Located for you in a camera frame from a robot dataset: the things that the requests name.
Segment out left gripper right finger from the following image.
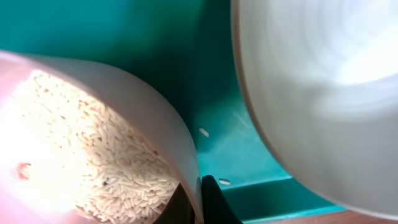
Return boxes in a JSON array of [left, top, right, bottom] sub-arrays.
[[201, 175, 243, 224]]

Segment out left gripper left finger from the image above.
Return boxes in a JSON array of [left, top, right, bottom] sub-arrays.
[[153, 184, 195, 224]]

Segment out pink bowl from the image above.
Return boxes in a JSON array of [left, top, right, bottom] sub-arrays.
[[1, 50, 204, 223]]

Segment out rice grains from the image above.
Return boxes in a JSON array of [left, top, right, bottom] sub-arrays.
[[11, 70, 178, 223]]

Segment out teal plastic tray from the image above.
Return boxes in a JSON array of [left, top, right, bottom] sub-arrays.
[[1, 0, 340, 223]]

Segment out grey bowl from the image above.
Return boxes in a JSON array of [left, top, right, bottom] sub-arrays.
[[231, 0, 397, 220]]

